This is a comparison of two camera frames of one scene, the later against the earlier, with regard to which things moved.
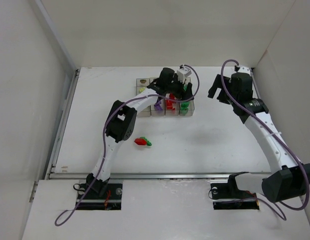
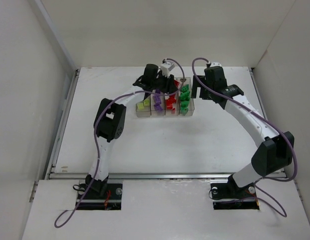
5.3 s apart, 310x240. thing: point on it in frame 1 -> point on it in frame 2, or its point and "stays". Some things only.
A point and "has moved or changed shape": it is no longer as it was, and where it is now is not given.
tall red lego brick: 140,141 has moved or changed shape
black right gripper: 222,93 -> 203,90
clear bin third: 172,105 stays
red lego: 169,105 stays
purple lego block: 158,106 stays
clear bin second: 158,109 stays
